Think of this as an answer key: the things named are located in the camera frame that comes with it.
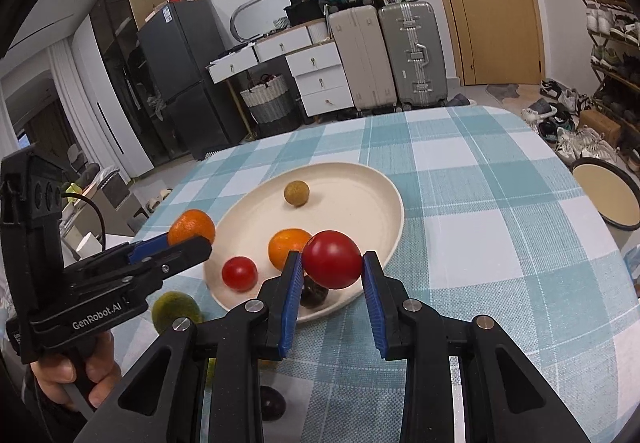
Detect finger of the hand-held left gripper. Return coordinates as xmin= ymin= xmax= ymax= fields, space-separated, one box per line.
xmin=125 ymin=232 xmax=173 ymax=266
xmin=62 ymin=236 xmax=214 ymax=296

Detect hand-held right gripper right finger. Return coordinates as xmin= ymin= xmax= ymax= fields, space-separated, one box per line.
xmin=361 ymin=250 xmax=591 ymax=443

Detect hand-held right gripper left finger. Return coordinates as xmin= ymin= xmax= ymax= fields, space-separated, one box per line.
xmin=75 ymin=250 xmax=306 ymax=443

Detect orange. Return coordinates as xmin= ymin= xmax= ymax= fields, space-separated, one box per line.
xmin=167 ymin=209 xmax=217 ymax=246
xmin=268 ymin=228 xmax=313 ymax=270

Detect large red tomato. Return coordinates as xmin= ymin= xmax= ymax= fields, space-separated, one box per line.
xmin=301 ymin=230 xmax=362 ymax=290

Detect cream round plate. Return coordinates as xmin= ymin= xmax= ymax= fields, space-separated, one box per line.
xmin=203 ymin=162 xmax=405 ymax=324

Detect small brown round fruit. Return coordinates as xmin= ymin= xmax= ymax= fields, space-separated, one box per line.
xmin=283 ymin=180 xmax=310 ymax=208

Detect person's left hand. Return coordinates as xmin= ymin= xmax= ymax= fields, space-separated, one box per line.
xmin=27 ymin=347 xmax=123 ymax=407

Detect dark purple fruit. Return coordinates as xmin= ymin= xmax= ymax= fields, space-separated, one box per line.
xmin=299 ymin=275 xmax=330 ymax=310
xmin=260 ymin=385 xmax=287 ymax=423

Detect beige slippers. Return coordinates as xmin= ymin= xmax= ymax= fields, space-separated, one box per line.
xmin=145 ymin=188 xmax=173 ymax=211

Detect yellow-green lemon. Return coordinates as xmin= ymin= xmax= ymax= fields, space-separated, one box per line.
xmin=151 ymin=291 xmax=203 ymax=336

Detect small red tomato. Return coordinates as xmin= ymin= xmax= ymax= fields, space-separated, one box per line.
xmin=221 ymin=256 xmax=259 ymax=293

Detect wicker basket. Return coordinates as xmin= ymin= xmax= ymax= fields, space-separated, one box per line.
xmin=240 ymin=74 xmax=301 ymax=136

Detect dark glass wardrobe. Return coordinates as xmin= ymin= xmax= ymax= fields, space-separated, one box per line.
xmin=89 ymin=0 xmax=173 ymax=168

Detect dark grey fridge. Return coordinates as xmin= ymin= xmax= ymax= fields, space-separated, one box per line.
xmin=137 ymin=0 xmax=236 ymax=158

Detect white desk with drawers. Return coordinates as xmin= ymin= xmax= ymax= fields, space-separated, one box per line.
xmin=207 ymin=23 xmax=356 ymax=118

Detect beige suitcase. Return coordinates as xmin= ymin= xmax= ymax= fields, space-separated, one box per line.
xmin=327 ymin=5 xmax=401 ymax=116

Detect oval metal hoop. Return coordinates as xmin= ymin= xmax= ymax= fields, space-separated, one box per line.
xmin=230 ymin=0 xmax=293 ymax=44

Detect grey floor cloth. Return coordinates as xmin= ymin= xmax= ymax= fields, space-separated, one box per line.
xmin=486 ymin=84 xmax=522 ymax=101

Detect round black-rimmed tan stool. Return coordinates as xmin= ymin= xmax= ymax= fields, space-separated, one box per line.
xmin=570 ymin=157 xmax=640 ymax=230

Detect silver suitcase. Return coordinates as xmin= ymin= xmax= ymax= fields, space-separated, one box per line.
xmin=377 ymin=0 xmax=449 ymax=111

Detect scattered loose sneakers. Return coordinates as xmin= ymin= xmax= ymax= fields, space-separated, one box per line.
xmin=520 ymin=78 xmax=621 ymax=166

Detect black storage box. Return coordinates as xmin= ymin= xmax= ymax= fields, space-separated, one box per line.
xmin=284 ymin=0 xmax=326 ymax=26

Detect brown cardboard box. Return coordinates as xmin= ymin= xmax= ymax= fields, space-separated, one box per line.
xmin=579 ymin=109 xmax=622 ymax=148

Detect tan wooden door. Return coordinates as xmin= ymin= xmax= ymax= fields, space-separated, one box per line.
xmin=417 ymin=0 xmax=546 ymax=86

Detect wooden shoe rack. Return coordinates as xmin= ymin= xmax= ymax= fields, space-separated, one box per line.
xmin=575 ymin=0 xmax=640 ymax=158

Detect rows of racked shoes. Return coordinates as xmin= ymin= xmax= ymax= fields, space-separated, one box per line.
xmin=574 ymin=0 xmax=640 ymax=124

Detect black cable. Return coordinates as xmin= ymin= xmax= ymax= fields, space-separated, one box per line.
xmin=62 ymin=193 xmax=106 ymax=249

